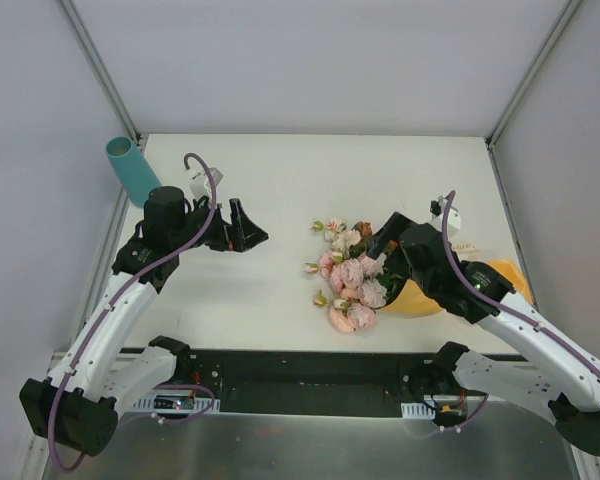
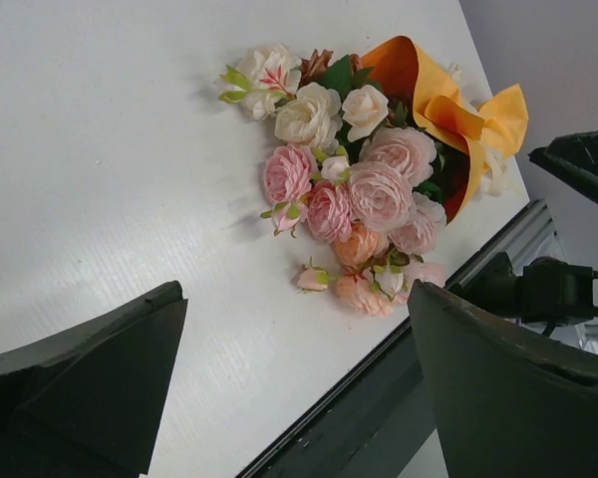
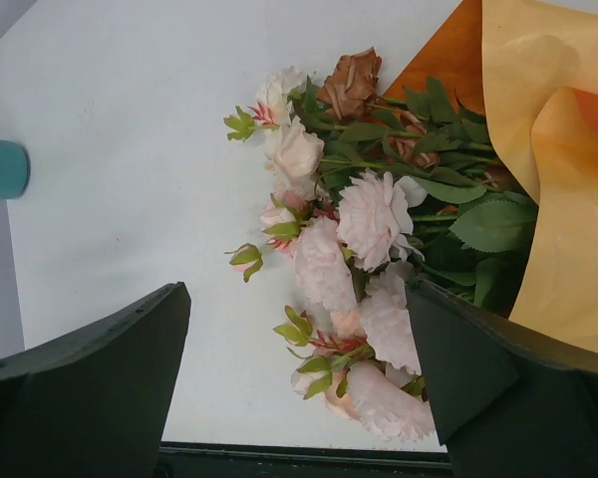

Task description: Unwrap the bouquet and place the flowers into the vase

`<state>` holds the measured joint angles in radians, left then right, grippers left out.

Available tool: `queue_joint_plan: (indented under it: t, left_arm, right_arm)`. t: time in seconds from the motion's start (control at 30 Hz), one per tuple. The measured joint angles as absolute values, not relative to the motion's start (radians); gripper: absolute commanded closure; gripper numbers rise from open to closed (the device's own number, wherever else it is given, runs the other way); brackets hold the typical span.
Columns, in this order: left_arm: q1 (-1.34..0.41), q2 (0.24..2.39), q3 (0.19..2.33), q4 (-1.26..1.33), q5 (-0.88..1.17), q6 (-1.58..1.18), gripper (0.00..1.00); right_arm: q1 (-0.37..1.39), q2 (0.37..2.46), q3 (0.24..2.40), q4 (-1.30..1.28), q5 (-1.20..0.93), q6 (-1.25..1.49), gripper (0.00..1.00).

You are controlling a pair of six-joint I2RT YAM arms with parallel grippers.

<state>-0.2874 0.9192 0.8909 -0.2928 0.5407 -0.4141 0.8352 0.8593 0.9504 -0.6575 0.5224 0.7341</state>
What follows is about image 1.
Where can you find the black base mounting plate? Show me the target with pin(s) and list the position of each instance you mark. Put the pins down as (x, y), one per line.
(371, 385)

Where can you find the orange wrapping paper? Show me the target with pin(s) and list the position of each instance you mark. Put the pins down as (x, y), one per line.
(411, 300)

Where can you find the left white cable duct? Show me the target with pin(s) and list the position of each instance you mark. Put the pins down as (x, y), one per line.
(175, 403)

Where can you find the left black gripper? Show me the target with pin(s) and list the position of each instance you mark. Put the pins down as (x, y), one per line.
(228, 236)

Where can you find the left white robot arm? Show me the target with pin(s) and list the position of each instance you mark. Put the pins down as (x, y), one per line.
(81, 400)

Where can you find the right aluminium frame post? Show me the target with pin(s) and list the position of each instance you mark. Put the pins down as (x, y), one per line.
(558, 29)

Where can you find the white cable duct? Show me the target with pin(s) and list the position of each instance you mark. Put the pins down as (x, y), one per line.
(175, 403)
(417, 411)

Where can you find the cream ribbon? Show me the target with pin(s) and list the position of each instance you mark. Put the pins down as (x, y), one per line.
(464, 248)

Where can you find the pink artificial flower bouquet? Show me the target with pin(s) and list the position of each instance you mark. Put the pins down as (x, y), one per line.
(359, 285)

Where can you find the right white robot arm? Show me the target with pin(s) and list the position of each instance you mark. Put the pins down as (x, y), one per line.
(565, 389)

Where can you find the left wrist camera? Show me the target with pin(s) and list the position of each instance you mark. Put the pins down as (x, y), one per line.
(200, 185)

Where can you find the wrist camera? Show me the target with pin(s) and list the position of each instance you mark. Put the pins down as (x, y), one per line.
(452, 220)
(200, 185)

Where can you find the right white cable duct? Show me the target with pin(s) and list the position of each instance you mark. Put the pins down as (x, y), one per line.
(417, 411)

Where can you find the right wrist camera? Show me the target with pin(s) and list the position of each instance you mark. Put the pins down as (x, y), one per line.
(452, 220)

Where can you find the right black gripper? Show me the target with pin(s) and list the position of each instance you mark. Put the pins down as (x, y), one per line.
(387, 232)

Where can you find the teal cylindrical vase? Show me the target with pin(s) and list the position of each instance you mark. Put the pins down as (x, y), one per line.
(132, 169)

